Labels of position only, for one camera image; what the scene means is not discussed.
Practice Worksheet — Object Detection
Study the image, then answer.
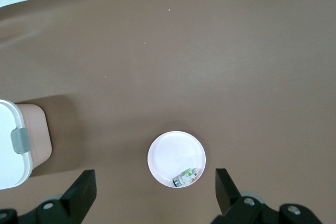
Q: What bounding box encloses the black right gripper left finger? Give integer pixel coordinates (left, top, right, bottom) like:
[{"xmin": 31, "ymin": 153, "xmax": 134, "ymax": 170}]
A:
[{"xmin": 26, "ymin": 169, "xmax": 98, "ymax": 224}]

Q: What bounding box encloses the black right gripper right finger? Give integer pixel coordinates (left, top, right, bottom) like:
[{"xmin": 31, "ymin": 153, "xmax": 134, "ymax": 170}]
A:
[{"xmin": 215, "ymin": 167, "xmax": 325, "ymax": 224}]

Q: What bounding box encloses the pink round plate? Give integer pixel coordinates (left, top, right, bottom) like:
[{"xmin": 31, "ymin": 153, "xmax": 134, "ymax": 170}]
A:
[{"xmin": 146, "ymin": 131, "xmax": 207, "ymax": 188}]

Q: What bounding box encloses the grey box latch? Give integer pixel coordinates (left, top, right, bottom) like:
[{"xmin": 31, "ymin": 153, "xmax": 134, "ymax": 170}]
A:
[{"xmin": 10, "ymin": 127, "xmax": 30, "ymax": 155}]

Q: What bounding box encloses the white lidded storage box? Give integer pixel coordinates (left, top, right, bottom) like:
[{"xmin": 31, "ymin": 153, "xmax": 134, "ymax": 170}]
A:
[{"xmin": 0, "ymin": 99, "xmax": 53, "ymax": 189}]

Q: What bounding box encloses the green and white switch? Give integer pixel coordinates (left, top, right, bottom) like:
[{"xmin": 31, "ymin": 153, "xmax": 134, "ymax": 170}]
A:
[{"xmin": 172, "ymin": 167, "xmax": 200, "ymax": 187}]

